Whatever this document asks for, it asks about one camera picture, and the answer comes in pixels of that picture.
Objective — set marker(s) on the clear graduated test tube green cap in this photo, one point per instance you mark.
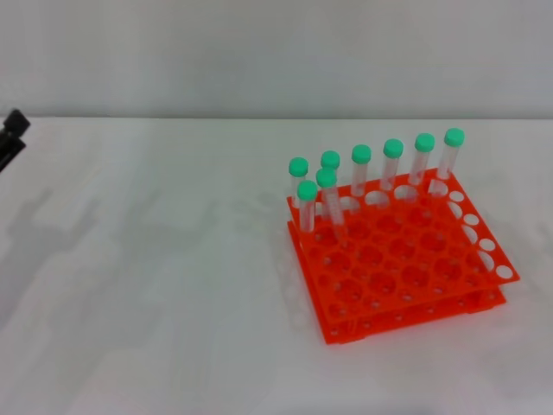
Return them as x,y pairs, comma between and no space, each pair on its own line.
326,177

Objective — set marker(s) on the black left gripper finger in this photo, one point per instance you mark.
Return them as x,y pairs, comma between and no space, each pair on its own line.
15,125

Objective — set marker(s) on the orange plastic test tube rack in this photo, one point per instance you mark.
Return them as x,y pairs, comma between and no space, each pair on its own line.
389,268

